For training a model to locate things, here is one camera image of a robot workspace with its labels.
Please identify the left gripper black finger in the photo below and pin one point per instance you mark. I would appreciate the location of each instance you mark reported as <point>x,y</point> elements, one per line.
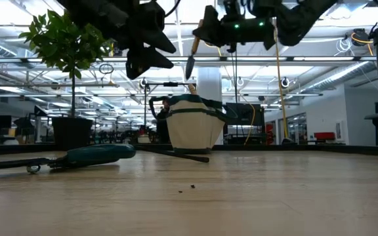
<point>153,62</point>
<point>161,42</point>

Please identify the person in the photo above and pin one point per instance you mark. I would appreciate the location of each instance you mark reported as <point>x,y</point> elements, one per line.
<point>162,126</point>

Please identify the black plant pot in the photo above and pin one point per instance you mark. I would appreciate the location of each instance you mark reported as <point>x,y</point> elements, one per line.
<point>72,134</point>

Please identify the black aluminium table frame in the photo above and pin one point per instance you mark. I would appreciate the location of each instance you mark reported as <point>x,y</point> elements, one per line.
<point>307,149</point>

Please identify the red box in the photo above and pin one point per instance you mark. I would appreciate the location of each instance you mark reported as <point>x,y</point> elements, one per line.
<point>324,136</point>

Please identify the green leafy plant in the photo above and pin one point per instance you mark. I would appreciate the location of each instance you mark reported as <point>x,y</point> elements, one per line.
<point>61,46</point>

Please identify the black screen on stand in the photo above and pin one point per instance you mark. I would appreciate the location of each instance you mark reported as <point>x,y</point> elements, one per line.
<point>244,118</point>

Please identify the cream gardening bag green trim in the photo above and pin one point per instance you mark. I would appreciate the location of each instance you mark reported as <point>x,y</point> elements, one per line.
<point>192,131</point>

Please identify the black metal stand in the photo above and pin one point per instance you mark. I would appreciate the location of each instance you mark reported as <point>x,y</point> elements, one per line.
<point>170,84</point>

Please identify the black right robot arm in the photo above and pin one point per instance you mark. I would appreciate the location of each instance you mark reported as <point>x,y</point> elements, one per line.
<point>300,19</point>

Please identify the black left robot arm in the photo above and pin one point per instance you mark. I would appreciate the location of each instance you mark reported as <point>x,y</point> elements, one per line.
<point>87,13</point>

